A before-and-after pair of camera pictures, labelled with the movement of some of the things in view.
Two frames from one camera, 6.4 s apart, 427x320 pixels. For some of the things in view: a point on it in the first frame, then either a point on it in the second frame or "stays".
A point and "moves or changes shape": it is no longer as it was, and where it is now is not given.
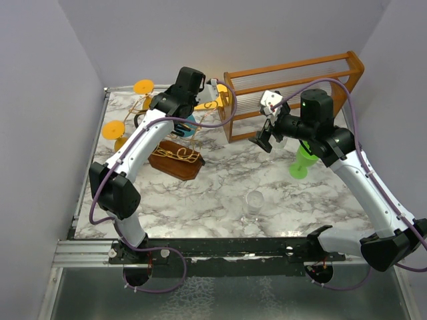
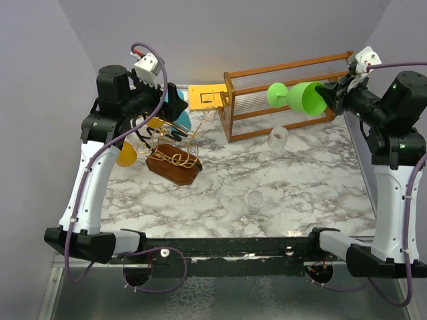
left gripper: (198, 99) → (171, 110)
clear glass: (254, 200) stays
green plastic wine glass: (299, 169) moves or changes shape
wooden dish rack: (239, 103) stays
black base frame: (219, 257) stays
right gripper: (263, 137) → (343, 90)
